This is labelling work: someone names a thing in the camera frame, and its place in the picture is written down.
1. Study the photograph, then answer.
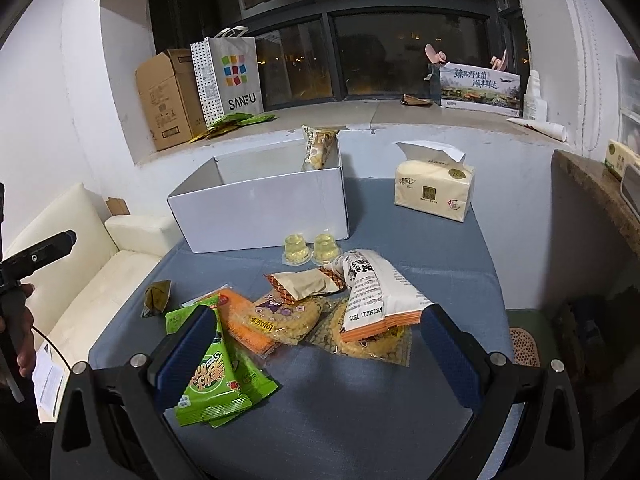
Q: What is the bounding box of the white black-print snack bag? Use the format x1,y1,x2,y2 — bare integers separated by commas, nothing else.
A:
332,249,435,344

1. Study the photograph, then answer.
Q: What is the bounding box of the blue tablecloth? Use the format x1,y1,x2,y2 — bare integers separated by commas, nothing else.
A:
89,176,517,480

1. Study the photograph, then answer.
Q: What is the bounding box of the dark framed window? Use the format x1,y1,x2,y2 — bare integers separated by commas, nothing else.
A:
145,0,532,111

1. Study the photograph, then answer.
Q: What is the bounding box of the cream leather sofa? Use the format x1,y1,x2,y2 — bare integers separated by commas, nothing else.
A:
0,182,184,366

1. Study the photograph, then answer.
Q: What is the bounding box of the orange snack packet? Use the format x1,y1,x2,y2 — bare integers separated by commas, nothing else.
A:
217,287,281,359

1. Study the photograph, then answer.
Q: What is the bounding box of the landscape printed box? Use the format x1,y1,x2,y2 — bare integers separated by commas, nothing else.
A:
439,62,523,114

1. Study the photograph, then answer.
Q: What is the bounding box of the rolled white paper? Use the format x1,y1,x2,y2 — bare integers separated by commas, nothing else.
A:
506,117,569,144

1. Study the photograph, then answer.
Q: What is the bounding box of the yellow tissue pack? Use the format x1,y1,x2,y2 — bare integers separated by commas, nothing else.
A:
394,141,476,224

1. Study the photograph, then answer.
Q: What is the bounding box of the green label tissue pack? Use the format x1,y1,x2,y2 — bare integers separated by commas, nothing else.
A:
604,139,640,181

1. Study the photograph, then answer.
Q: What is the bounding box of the white plastic bottle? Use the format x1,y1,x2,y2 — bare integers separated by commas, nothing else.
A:
522,70,549,122

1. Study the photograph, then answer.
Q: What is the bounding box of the pile of green sachets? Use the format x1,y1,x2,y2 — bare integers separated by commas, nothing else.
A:
189,112,278,142

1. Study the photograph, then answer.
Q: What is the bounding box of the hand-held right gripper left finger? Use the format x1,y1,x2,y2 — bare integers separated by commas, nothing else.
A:
50,304,221,480

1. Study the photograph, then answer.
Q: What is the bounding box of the yellow jelly cup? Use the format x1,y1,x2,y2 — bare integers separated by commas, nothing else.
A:
281,233,314,266
311,232,344,266

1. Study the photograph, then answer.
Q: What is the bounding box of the person's left hand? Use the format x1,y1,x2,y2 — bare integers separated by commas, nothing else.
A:
0,282,39,379

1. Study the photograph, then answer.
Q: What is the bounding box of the person's left forearm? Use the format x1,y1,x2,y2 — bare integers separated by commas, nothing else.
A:
0,365,56,480

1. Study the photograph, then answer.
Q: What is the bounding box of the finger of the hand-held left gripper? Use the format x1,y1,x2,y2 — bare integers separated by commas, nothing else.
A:
0,230,77,287

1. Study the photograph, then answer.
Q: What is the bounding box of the brown snack packet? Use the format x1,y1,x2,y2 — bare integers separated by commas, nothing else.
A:
263,267,346,306

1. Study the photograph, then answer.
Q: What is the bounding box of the brown cardboard box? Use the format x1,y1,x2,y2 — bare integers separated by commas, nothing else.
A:
136,49,206,152

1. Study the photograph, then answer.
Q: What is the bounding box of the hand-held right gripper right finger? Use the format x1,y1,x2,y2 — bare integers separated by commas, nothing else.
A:
420,304,586,480

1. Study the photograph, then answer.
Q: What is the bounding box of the brown perforated slipper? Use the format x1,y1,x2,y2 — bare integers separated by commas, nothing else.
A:
509,326,542,369

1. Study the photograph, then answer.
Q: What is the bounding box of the white paper sheet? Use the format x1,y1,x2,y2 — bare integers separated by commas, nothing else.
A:
32,339,66,419

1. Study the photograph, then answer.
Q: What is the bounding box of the white paper shopping bag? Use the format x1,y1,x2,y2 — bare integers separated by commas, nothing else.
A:
190,27,265,127

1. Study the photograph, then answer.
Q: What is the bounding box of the long beige snack packet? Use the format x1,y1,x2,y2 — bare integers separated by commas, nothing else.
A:
301,125,339,171

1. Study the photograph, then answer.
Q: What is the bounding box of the clear plastic drawer unit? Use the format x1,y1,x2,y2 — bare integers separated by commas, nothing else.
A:
615,55,640,162

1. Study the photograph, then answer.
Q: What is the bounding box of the dark green triangular packet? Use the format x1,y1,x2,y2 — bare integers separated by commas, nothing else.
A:
141,280,174,319

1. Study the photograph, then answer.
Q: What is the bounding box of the clear yellow cracker packet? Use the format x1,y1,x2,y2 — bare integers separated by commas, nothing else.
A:
307,300,412,369
250,294,324,347

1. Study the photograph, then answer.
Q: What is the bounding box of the brown stone counter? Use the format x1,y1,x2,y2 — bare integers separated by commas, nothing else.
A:
550,149,640,273

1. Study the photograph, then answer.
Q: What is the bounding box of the black cable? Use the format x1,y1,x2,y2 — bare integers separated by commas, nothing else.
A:
30,326,77,367

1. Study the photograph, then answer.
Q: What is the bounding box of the white cardboard box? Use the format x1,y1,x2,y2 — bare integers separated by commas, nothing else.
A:
166,130,350,254

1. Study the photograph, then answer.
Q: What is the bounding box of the white framed black device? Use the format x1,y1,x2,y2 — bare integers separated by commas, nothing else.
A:
620,162,640,212

